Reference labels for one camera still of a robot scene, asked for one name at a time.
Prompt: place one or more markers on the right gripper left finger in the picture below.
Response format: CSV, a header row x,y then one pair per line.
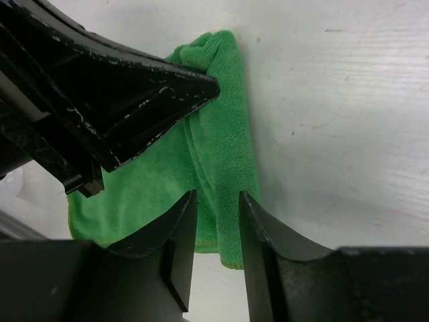
x,y
146,276

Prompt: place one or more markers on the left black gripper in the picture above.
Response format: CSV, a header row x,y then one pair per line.
x,y
74,101

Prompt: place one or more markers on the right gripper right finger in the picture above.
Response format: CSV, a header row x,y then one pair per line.
x,y
289,277

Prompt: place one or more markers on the green microfiber towel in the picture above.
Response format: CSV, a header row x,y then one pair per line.
x,y
209,151

